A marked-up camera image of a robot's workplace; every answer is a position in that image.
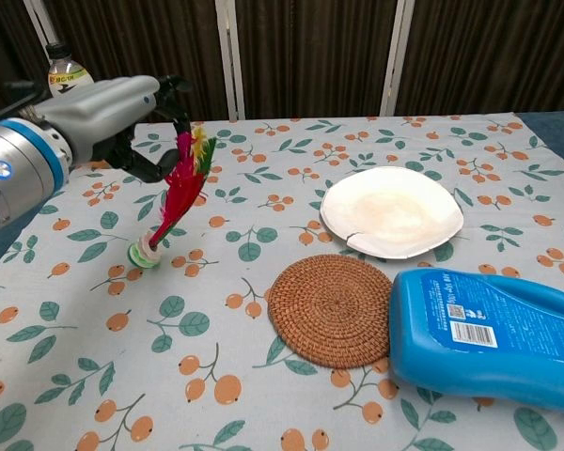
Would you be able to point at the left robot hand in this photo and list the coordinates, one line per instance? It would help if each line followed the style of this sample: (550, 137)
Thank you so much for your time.
(108, 123)

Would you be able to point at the folding screen partition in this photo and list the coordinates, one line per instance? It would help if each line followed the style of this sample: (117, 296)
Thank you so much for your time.
(282, 56)

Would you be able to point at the white paper plate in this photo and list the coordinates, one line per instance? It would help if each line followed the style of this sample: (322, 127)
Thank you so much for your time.
(391, 212)

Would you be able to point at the colourful feather shuttlecock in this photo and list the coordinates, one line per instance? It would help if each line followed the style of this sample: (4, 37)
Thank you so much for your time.
(182, 184)

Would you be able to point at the blue detergent pump bottle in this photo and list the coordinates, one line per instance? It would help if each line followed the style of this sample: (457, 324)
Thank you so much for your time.
(489, 331)

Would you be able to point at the round woven rattan coaster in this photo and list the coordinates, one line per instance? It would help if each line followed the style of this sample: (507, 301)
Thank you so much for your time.
(330, 311)

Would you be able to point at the orange drink bottle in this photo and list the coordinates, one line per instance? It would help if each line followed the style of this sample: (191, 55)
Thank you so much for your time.
(68, 70)

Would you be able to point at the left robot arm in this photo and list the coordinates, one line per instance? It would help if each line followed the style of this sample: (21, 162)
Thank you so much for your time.
(14, 174)

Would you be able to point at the floral tablecloth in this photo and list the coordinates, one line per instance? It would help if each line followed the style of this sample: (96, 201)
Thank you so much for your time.
(282, 291)

